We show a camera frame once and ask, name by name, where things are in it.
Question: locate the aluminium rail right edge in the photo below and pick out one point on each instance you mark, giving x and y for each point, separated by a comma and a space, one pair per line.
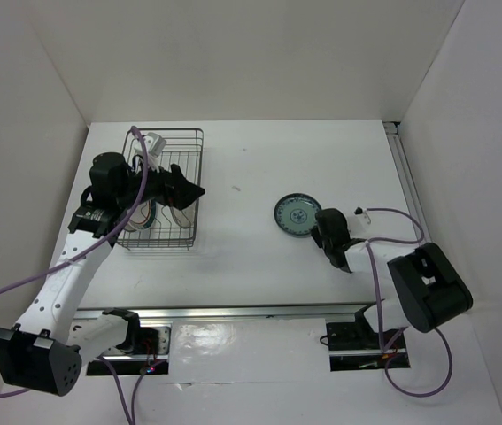
404, 173

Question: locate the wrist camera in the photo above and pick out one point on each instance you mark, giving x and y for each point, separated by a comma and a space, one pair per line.
154, 144
362, 216

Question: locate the blue floral green plate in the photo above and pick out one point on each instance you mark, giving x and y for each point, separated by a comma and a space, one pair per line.
294, 214

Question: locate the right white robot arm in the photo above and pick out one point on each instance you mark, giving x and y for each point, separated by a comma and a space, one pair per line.
415, 284

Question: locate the grey wire dish rack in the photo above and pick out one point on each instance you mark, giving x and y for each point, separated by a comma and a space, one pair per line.
184, 148

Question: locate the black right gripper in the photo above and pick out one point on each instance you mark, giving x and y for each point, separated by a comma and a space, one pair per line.
317, 235

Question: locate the clear glass plate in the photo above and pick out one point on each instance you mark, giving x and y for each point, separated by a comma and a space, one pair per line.
184, 219

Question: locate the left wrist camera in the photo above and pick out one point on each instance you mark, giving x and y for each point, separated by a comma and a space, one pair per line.
154, 144

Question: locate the aluminium rail front edge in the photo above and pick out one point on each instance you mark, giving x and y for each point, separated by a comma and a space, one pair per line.
248, 312

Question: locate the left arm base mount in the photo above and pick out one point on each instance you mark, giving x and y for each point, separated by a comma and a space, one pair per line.
150, 354

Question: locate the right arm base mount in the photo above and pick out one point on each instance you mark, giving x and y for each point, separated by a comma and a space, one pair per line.
354, 347

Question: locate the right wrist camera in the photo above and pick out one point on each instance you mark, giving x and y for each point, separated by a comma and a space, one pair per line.
362, 216

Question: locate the aluminium rail edge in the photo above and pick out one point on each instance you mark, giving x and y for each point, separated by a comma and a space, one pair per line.
248, 312
404, 173

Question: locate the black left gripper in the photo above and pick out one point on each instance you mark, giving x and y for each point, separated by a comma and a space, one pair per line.
173, 187

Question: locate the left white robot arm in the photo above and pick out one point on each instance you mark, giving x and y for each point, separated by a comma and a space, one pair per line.
44, 350

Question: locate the white plate green red rim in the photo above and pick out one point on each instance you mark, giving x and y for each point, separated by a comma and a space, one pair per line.
144, 217

